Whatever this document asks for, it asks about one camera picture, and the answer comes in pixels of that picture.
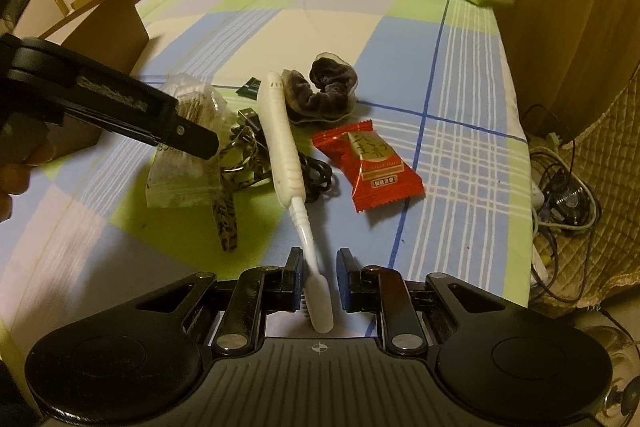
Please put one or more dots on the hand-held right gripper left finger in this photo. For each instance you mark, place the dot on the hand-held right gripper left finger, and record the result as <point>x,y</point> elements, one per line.
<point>295,279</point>

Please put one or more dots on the small dark green packet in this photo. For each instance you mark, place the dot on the small dark green packet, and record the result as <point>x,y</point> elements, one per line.
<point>249,87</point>

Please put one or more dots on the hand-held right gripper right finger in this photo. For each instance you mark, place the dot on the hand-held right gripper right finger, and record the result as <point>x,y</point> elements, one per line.
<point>344,282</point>

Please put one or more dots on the plaid bed sheet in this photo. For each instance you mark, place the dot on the plaid bed sheet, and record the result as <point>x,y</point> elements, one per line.
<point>425,57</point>

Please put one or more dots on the red snack packet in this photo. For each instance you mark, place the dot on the red snack packet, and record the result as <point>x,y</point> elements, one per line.
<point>372,162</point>

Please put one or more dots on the clear plastic packet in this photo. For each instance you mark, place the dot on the clear plastic packet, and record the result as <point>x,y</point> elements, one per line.
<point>185,179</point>

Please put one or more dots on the brown cardboard box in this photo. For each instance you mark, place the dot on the brown cardboard box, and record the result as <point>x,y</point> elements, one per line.
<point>100,37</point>

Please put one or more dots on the quilted beige cloth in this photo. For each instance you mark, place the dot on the quilted beige cloth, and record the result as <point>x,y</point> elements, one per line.
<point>615,147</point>

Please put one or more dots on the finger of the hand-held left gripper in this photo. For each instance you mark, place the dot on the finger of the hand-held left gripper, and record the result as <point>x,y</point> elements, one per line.
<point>195,137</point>

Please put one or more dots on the white toothbrush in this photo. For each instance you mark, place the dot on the white toothbrush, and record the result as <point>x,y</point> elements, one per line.
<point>282,147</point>

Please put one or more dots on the dark dried mushroom packet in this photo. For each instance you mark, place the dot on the dark dried mushroom packet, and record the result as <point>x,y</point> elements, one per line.
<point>325,84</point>

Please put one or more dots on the person's left hand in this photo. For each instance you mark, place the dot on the person's left hand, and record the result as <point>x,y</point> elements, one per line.
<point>20,172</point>

